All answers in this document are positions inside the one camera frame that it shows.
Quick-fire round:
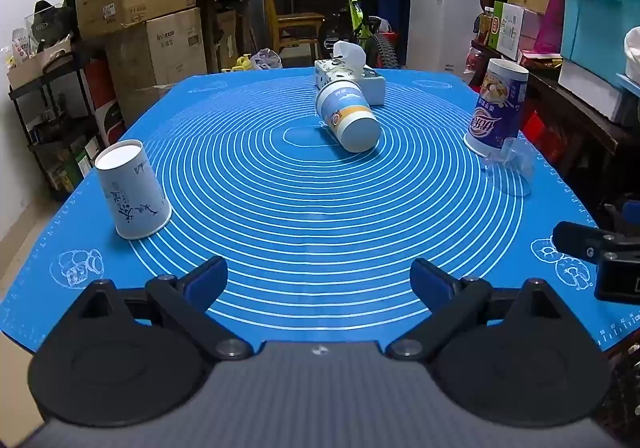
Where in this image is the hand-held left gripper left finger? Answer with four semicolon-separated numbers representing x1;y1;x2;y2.
66;255;253;362

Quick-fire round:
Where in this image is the green and white carton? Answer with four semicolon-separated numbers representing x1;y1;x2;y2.
487;1;526;62

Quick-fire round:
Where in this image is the dark wooden side table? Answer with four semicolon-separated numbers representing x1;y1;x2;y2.
469;40;640;229

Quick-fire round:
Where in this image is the white tissue box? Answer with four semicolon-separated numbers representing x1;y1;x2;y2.
314;40;386;107

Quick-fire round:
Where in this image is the clear plastic cup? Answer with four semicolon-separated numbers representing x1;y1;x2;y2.
482;137;536;199

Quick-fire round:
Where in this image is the blue silicone baking mat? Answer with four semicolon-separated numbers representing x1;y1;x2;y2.
0;66;640;354

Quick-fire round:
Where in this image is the large closed cardboard box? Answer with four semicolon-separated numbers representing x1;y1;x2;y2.
104;7;209;89

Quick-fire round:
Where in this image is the black bag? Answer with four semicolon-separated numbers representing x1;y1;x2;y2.
31;0;77;49

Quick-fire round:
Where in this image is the purple printed paper cup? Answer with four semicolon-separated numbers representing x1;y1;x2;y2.
463;58;530;157

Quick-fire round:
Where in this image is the white ink-print paper cup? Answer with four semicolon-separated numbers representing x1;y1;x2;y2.
94;140;173;241

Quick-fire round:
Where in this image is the blue and white paper cup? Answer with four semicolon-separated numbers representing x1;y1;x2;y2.
314;78;382;154

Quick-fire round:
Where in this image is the wooden chair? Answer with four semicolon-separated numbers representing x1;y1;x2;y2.
257;0;326;64

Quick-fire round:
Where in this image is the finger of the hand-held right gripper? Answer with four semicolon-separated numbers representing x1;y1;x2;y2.
552;221;617;265

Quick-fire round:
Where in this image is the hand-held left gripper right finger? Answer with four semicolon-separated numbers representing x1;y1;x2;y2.
387;258;572;362

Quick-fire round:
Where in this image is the pink bag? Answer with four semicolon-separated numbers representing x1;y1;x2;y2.
533;0;567;54

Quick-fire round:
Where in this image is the black bicycle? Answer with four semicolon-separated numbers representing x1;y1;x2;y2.
287;0;402;71

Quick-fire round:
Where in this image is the drink bottle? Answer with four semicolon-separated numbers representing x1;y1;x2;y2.
477;6;496;46

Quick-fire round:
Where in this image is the small cardboard box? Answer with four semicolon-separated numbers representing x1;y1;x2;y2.
6;40;74;91

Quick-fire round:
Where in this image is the black metal shelf rack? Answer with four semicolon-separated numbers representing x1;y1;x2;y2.
7;38;123;202

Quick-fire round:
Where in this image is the teal plastic storage bin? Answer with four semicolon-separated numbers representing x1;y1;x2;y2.
558;0;640;86

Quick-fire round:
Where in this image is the white chest freezer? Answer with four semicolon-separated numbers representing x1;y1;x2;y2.
406;0;486;77

